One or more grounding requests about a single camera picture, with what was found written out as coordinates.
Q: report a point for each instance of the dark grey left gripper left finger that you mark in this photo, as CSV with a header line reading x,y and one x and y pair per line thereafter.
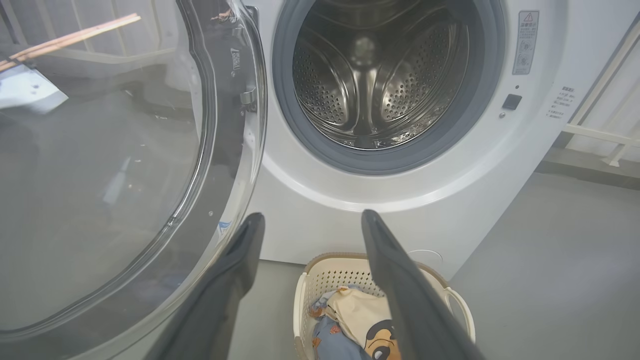
x,y
220,310

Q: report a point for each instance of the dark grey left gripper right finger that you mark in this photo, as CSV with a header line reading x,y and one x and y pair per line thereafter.
x,y
415,315

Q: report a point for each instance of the cream cartoon face garment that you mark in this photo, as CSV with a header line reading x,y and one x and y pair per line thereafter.
x,y
360,315

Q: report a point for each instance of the blue printed garment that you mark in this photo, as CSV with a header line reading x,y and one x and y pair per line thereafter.
x,y
332,345

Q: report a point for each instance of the round black-rimmed glass washer door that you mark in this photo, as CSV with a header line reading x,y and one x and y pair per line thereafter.
x,y
100,200

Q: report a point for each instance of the white front-load washing machine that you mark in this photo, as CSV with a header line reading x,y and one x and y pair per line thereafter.
x,y
350,215

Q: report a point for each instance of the grey rubber door gasket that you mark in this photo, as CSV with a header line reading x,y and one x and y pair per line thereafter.
x,y
400,162

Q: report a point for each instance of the black square door lock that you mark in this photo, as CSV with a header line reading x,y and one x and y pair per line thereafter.
x,y
512,102

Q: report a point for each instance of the stainless steel washing machine drum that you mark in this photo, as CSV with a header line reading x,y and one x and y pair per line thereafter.
x,y
325,85

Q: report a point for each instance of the round white filter cover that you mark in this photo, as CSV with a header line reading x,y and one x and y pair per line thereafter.
x,y
430,257

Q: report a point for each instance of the cream perforated laundry basket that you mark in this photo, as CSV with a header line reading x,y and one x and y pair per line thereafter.
x,y
310,295

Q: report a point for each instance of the small printed text sticker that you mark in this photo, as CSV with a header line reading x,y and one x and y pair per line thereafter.
x,y
561,102

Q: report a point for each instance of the grey warning symbols sticker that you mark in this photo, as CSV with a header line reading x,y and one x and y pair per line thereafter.
x,y
525,42

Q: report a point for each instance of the thin wooden slat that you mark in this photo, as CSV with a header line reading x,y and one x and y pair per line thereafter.
x,y
75,37

